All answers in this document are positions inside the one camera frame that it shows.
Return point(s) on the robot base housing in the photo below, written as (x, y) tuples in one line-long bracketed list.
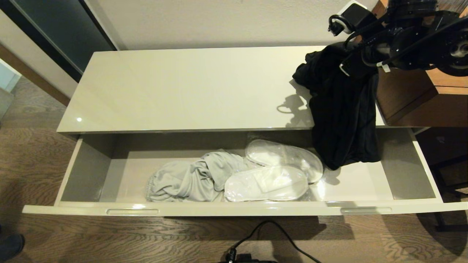
[(248, 260)]

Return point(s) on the white slipper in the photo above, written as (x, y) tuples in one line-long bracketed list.
[(289, 157), (267, 182)]

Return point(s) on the glossy beige low cabinet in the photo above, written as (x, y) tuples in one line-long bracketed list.
[(182, 87)]

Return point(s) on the dark glass door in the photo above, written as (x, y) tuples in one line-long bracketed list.
[(62, 33)]

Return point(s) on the brown wooden desk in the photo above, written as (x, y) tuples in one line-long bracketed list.
[(420, 98)]

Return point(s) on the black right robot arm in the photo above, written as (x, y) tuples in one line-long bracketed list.
[(427, 36)]

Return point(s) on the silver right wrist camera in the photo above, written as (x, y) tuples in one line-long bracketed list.
[(356, 16)]

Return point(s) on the black garment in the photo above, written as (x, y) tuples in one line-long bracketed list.
[(343, 120)]

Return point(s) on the glossy beige wide drawer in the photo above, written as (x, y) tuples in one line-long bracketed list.
[(117, 175)]

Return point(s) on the black metal stand legs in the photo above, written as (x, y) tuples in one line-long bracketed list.
[(449, 182)]

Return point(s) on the dark grey shoe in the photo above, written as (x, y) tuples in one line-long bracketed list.
[(11, 246)]

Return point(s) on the brown wooden wall trim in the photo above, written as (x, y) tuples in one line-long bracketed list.
[(33, 75)]

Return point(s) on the light grey garment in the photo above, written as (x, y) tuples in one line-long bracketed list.
[(190, 179)]

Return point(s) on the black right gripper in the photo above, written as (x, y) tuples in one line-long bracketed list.
[(360, 62)]

